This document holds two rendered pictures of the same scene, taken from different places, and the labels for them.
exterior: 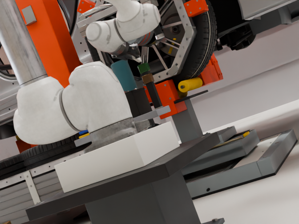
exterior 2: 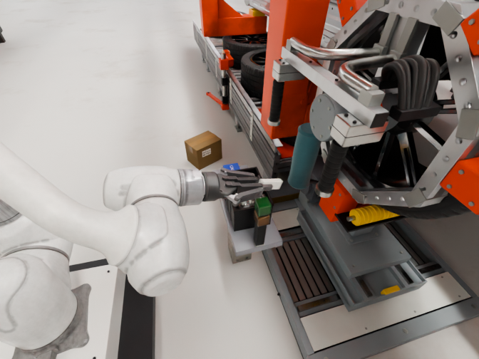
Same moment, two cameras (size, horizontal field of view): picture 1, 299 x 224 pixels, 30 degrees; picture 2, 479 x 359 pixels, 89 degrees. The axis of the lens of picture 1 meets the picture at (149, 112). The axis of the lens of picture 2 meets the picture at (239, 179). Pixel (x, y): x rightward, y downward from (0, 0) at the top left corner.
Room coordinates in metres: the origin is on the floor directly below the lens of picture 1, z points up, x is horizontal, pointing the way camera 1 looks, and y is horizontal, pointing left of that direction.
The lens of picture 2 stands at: (2.10, -0.37, 1.19)
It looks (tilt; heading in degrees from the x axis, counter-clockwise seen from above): 43 degrees down; 51
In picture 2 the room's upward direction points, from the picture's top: 1 degrees clockwise
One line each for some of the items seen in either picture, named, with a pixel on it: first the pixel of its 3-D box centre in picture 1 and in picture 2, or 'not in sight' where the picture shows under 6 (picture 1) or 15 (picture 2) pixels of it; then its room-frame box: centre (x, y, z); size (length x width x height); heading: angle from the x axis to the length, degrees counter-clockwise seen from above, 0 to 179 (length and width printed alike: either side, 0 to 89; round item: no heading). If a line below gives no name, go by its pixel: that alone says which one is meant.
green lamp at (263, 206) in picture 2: (143, 68); (262, 206); (2.45, -0.05, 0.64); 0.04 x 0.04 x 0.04; 67
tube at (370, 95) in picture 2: not in sight; (390, 58); (2.67, -0.14, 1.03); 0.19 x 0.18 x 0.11; 157
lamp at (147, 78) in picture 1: (147, 78); (261, 216); (2.45, -0.05, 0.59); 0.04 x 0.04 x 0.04; 67
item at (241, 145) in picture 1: (207, 155); (353, 246); (2.96, -0.20, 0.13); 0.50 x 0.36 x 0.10; 67
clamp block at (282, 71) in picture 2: (88, 30); (289, 69); (2.69, 0.14, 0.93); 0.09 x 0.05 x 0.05; 157
